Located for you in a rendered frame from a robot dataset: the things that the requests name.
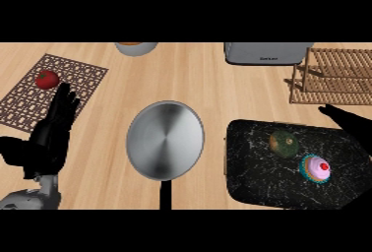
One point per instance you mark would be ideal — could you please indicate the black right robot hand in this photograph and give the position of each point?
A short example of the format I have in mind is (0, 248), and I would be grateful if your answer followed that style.
(349, 120)

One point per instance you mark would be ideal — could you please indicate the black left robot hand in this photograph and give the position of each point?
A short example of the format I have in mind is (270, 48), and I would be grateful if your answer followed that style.
(47, 138)

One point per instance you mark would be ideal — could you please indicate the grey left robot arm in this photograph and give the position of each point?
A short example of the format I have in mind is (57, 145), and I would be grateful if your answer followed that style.
(33, 196)

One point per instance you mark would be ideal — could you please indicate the wooden tiered shelf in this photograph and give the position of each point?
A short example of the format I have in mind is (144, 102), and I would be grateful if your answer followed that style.
(333, 77)

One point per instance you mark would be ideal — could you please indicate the pink frosted cupcake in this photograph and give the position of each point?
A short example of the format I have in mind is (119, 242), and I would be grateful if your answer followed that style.
(315, 169)

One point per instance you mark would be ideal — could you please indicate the black marble tray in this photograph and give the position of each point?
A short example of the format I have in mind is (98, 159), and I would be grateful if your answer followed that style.
(284, 170)

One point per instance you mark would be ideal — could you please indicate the brown patterned placemat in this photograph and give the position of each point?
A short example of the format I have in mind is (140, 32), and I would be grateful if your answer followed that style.
(33, 95)

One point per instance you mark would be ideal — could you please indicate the green round fruit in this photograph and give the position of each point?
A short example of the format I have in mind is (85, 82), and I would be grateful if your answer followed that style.
(283, 143)

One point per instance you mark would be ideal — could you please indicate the red tomato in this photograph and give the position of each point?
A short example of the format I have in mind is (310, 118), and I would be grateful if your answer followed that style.
(45, 79)

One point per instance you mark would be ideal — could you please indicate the steel frying pan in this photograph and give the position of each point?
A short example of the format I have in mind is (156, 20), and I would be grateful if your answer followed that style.
(165, 141)

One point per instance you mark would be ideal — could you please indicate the grey appliance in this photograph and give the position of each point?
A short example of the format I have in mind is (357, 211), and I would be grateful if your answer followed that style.
(265, 53)

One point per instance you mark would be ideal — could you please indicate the grey bowl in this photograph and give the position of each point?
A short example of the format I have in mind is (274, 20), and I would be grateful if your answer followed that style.
(135, 48)

